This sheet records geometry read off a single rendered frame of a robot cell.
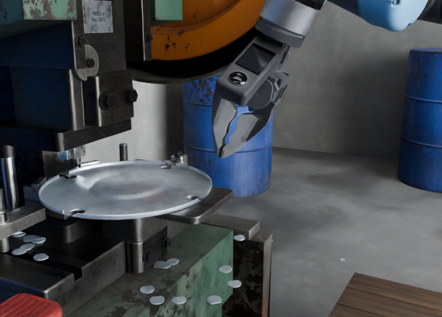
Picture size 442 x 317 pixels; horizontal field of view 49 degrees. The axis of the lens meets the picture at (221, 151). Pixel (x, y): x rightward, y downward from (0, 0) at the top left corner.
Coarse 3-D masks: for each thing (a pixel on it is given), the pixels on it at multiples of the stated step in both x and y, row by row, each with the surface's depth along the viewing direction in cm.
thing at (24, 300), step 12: (12, 300) 54; (24, 300) 54; (36, 300) 54; (48, 300) 54; (0, 312) 52; (12, 312) 52; (24, 312) 52; (36, 312) 52; (48, 312) 52; (60, 312) 53
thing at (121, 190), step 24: (96, 168) 95; (120, 168) 95; (144, 168) 95; (192, 168) 94; (48, 192) 82; (72, 192) 82; (96, 192) 81; (120, 192) 80; (144, 192) 80; (168, 192) 82; (192, 192) 82; (96, 216) 71; (120, 216) 71; (144, 216) 71
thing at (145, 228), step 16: (224, 192) 82; (192, 208) 75; (208, 208) 75; (112, 224) 82; (128, 224) 80; (144, 224) 81; (160, 224) 86; (192, 224) 72; (128, 240) 81; (144, 240) 82; (160, 240) 86; (128, 256) 82; (144, 256) 82; (160, 256) 87
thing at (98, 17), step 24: (96, 0) 79; (120, 0) 84; (96, 24) 79; (120, 24) 85; (96, 48) 80; (120, 48) 85; (24, 72) 79; (48, 72) 77; (72, 72) 76; (96, 72) 79; (120, 72) 82; (24, 96) 80; (48, 96) 78; (72, 96) 76; (96, 96) 77; (120, 96) 82; (24, 120) 81; (48, 120) 79; (72, 120) 77; (96, 120) 78; (120, 120) 83
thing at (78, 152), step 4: (76, 148) 87; (80, 148) 88; (84, 148) 89; (60, 152) 87; (64, 152) 86; (68, 152) 86; (72, 152) 87; (76, 152) 87; (80, 152) 88; (84, 152) 89; (60, 156) 87; (64, 156) 86; (68, 156) 86; (72, 156) 87; (76, 156) 87; (80, 156) 88
